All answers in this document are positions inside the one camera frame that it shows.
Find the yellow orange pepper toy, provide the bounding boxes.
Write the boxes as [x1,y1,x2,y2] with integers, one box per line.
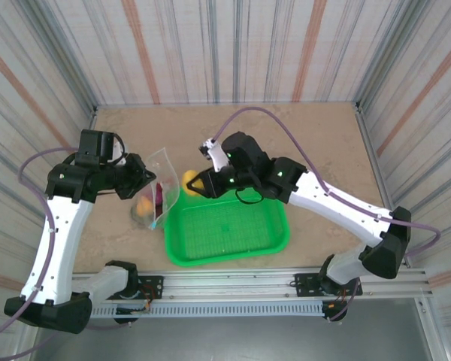
[136,197,154,216]

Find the green leafy vegetable toy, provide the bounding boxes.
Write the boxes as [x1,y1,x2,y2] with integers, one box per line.
[129,205,151,229]

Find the white slotted cable duct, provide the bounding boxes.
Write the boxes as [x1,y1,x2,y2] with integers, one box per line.
[89,302,326,320]

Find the green plastic basket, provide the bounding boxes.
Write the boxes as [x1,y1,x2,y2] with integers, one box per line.
[162,187,290,267]

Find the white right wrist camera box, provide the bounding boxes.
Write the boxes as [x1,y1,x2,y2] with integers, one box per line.
[198,137,232,174]

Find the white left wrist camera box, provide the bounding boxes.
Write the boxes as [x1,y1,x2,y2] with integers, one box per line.
[110,139,131,166]

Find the yellow potato toy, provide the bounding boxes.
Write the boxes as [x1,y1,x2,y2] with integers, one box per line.
[180,169,204,196]

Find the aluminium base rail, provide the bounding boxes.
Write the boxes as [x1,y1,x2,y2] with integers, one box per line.
[71,267,435,300]

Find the clear zip-top plastic bag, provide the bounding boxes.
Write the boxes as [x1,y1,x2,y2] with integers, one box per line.
[129,147,183,231]

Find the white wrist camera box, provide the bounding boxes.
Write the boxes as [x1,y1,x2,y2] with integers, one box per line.
[110,139,131,166]
[198,137,232,174]

